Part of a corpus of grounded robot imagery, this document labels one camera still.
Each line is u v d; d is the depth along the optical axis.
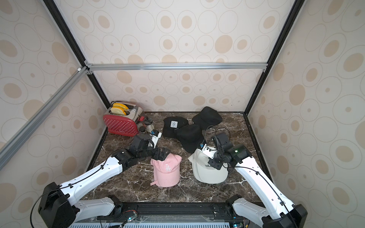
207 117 1.12
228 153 0.50
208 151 0.65
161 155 0.70
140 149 0.60
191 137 0.95
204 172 0.78
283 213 0.38
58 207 0.38
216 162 0.66
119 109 0.94
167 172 0.80
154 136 0.70
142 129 0.99
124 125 0.95
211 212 0.75
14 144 0.52
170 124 1.06
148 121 1.00
